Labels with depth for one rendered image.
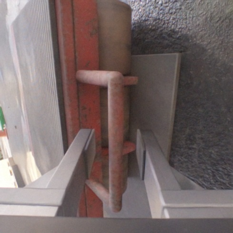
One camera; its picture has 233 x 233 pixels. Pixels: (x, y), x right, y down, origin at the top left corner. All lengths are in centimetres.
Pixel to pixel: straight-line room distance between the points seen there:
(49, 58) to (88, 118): 7
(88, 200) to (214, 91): 20
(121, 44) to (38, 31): 9
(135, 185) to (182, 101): 18
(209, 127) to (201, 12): 13
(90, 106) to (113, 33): 9
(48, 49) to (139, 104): 15
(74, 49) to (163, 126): 15
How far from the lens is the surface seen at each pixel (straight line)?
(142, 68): 25
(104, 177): 27
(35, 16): 22
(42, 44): 20
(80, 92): 17
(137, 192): 33
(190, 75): 22
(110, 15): 22
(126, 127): 25
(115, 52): 22
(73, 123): 17
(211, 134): 22
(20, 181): 326
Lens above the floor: 20
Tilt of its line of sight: 37 degrees down
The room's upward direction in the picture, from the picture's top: 104 degrees counter-clockwise
